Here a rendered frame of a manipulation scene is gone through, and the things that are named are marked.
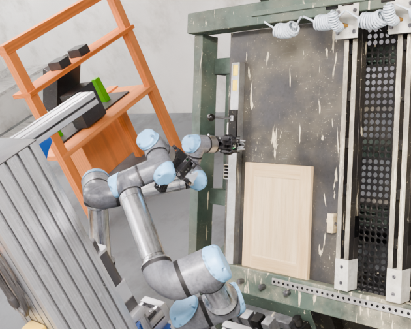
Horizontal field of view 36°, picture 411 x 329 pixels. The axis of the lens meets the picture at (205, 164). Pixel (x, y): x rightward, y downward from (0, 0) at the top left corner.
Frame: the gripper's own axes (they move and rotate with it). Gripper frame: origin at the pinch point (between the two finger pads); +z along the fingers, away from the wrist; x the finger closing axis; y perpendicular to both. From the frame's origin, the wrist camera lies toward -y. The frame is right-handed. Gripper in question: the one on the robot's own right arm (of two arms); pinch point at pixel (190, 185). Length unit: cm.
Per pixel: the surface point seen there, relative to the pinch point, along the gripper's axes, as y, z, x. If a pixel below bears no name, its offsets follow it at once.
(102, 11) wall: 102, 273, 487
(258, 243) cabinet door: 0, 67, 0
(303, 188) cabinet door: 30, 49, -11
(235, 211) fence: 5, 62, 17
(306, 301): -6, 67, -36
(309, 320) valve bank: -12, 73, -40
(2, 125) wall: -102, 417, 688
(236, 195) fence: 11, 59, 21
